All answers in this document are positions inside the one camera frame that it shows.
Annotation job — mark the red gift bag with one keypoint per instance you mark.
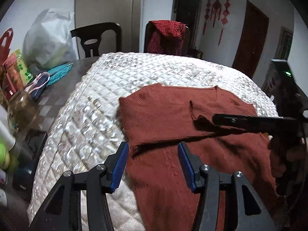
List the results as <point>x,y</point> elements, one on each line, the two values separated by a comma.
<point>4,50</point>

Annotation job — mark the brown wooden door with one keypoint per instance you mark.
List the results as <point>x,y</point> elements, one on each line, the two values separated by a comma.
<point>252,41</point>

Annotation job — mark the teal woven mat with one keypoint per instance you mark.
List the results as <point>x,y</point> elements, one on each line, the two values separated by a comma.
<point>60,71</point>

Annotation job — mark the wicker basket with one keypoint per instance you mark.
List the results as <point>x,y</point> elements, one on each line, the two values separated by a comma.
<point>3,93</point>

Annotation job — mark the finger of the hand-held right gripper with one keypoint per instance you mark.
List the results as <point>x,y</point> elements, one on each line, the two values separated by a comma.
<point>240,121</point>

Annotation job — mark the black box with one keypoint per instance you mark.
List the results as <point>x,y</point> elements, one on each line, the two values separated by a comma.
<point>28,154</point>

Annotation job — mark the person's right hand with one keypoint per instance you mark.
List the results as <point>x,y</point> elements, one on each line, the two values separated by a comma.
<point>280,163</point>

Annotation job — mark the green patterned box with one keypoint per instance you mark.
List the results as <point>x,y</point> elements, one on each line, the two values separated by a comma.
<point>23,70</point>

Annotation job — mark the dark open doorway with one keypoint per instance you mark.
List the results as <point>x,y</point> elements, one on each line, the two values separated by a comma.
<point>190,12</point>

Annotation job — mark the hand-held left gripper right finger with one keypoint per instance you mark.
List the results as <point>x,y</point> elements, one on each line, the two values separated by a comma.
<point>186,166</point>

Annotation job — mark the dark wooden chair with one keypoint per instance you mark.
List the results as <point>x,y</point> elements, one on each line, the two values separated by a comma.
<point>110,38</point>
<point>146,41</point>

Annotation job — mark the red checked garment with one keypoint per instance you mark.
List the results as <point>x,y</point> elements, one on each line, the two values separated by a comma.
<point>166,36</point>

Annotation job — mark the pink rimmed dark pouch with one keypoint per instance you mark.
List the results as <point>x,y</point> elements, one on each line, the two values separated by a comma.
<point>38,86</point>

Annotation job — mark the green round container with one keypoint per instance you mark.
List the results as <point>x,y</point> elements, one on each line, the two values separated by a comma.
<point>3,156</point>

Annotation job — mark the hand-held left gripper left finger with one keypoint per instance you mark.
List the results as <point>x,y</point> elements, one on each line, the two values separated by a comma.
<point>120,163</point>

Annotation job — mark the red pink canister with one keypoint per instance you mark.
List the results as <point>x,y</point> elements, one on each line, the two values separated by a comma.
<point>13,77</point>

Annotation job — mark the red knot wall decoration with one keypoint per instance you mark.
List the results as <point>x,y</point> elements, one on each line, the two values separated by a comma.
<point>226,12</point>
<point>207,12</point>
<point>216,8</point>

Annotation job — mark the clear glass jar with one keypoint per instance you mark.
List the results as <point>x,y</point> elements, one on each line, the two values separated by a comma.
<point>21,110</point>

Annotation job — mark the white bottle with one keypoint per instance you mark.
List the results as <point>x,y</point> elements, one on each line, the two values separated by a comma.
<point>6,134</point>

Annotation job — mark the dark framed window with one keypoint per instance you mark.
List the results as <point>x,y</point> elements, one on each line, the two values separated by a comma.
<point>285,43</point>

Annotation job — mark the white plastic bag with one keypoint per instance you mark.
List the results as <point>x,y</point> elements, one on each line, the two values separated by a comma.
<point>48,41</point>

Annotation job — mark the white quilted floral blanket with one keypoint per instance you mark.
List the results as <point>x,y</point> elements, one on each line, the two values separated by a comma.
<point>108,89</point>

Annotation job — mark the rust red knit sweater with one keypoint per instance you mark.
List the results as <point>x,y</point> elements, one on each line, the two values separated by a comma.
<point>163,115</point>

